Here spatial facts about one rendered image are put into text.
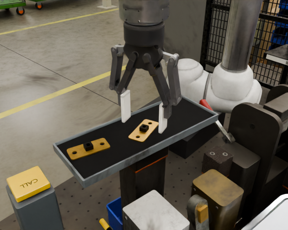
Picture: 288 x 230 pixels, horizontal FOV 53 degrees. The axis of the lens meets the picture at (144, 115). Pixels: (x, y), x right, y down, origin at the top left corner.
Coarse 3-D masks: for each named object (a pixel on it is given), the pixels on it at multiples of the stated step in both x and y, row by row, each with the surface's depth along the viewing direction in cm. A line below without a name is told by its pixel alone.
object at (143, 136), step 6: (144, 120) 68; (150, 120) 68; (138, 126) 66; (144, 126) 65; (150, 126) 66; (156, 126) 66; (132, 132) 64; (138, 132) 64; (144, 132) 64; (150, 132) 64; (132, 138) 62; (138, 138) 62; (144, 138) 62
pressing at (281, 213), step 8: (280, 200) 68; (264, 208) 66; (272, 208) 66; (280, 208) 66; (256, 216) 64; (264, 216) 64; (272, 216) 64; (280, 216) 64; (248, 224) 62; (256, 224) 62; (264, 224) 63; (272, 224) 63; (280, 224) 63
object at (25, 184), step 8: (32, 168) 55; (16, 176) 53; (24, 176) 53; (32, 176) 53; (40, 176) 53; (8, 184) 51; (16, 184) 51; (24, 184) 51; (32, 184) 51; (40, 184) 51; (48, 184) 51; (16, 192) 49; (24, 192) 49; (32, 192) 50; (16, 200) 49
